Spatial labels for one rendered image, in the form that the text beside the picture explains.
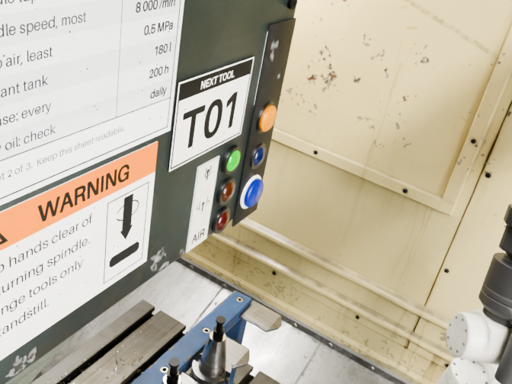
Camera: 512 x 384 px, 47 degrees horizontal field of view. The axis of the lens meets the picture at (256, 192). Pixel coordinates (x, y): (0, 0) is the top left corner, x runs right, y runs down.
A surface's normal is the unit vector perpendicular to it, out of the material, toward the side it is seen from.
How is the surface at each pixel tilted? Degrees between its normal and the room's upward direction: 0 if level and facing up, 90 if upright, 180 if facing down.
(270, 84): 90
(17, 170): 90
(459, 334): 85
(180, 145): 90
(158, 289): 24
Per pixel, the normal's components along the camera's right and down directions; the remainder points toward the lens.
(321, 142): -0.52, 0.36
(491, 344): 0.08, 0.28
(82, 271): 0.84, 0.40
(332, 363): -0.06, -0.62
